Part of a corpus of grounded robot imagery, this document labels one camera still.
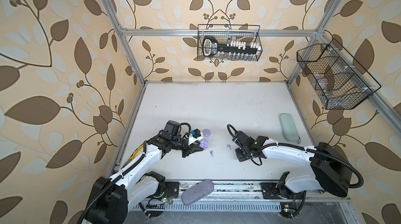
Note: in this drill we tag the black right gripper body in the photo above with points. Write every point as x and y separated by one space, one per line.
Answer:
241 154

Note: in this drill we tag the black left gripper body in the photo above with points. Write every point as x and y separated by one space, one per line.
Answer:
179 143

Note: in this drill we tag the purple round charging case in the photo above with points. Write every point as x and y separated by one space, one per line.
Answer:
206 133

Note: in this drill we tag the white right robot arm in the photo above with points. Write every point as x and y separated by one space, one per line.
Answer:
327 170

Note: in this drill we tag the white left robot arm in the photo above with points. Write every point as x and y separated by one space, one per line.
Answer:
112 198

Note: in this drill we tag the grey felt glasses case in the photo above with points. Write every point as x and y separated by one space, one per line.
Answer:
197 192

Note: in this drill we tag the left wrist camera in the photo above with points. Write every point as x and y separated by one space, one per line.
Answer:
194 136

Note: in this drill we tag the black socket holder rail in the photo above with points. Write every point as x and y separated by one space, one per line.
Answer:
229 48

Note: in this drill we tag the black wire basket back wall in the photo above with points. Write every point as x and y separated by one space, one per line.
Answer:
237 32

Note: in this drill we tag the black wire basket wall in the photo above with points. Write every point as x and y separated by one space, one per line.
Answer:
338 78
237 32

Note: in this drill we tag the black wire basket right wall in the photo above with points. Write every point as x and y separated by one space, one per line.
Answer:
338 78

